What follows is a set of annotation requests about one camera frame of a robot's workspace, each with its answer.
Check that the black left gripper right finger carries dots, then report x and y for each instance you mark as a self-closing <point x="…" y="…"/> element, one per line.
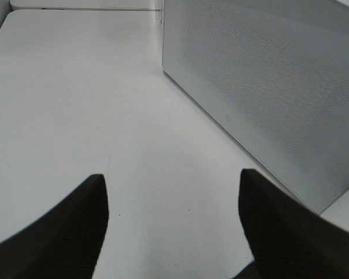
<point x="286" y="239"/>

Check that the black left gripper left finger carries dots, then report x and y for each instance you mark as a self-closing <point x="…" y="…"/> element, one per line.
<point x="63" y="243"/>

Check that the white microwave door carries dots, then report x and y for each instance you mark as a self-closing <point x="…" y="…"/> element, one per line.
<point x="275" y="76"/>

